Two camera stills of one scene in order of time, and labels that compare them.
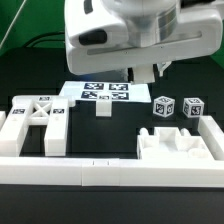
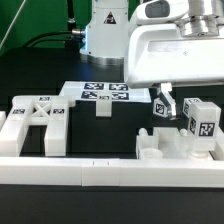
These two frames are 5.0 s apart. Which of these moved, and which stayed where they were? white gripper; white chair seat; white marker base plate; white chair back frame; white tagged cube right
Moved: white gripper
Stayed: white chair seat; white marker base plate; white chair back frame; white tagged cube right
